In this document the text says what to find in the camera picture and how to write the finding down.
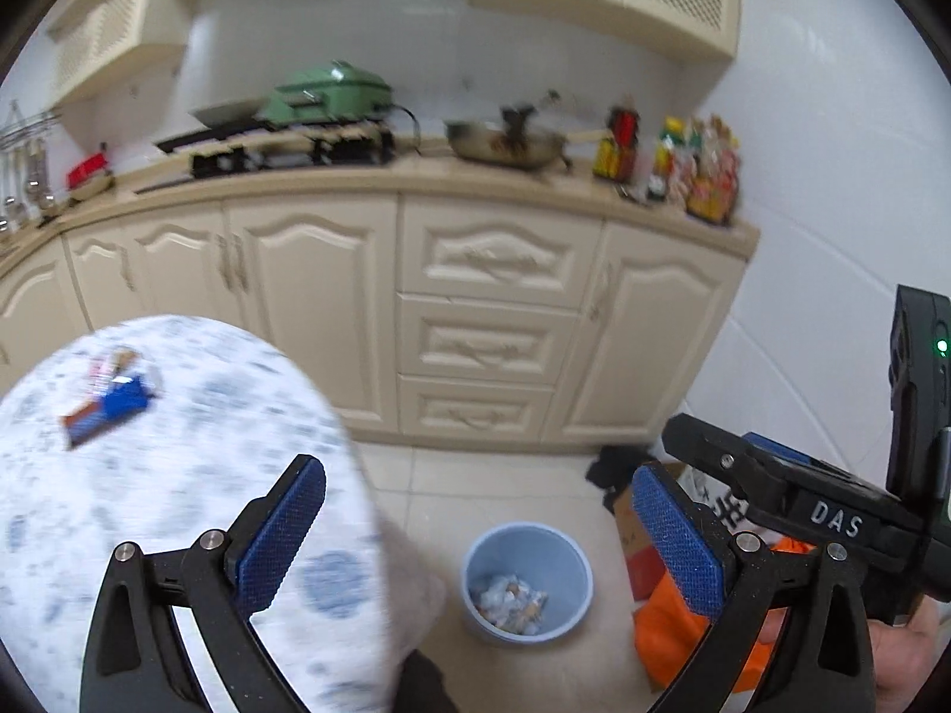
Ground blue brown snack wrapper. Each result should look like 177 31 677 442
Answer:
62 375 154 451

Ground red white wrapper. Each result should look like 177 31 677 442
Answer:
87 348 141 395

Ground hanging utensil rack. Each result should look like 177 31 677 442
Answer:
0 99 65 236

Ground grey wok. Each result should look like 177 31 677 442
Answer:
188 96 270 129

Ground small cream lattice wall cabinet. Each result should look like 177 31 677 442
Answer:
46 0 192 110

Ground black gas stove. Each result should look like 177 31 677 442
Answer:
132 125 399 195

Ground cream kitchen base cabinets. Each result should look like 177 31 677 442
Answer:
0 163 763 456

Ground dark sauce bottle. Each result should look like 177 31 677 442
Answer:
593 102 643 182

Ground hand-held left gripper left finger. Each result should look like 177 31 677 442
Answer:
78 453 328 713

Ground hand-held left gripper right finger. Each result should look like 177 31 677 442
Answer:
630 460 878 713

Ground wrappers pile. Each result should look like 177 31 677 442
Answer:
468 570 551 638

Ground black power cord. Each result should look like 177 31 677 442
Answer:
388 102 426 159

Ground light blue trash bin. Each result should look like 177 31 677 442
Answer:
459 523 594 644

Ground yellow cap bottle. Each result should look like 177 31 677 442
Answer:
645 116 689 203

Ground black griddle pan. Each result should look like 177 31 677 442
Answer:
155 126 261 156

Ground row of seasoning packets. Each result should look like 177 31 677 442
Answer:
682 113 742 225

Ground black spatula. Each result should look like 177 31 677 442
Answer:
500 89 563 144

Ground person's right hand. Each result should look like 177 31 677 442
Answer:
869 600 949 713

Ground red cardboard box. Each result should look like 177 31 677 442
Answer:
612 460 751 604

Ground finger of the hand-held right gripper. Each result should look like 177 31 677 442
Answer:
661 414 795 534
743 431 893 496

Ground steel frying pan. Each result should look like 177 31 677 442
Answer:
443 115 615 169

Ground orange plastic bag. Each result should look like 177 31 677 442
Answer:
631 538 817 696

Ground green electric pot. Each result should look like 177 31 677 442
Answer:
256 58 395 129

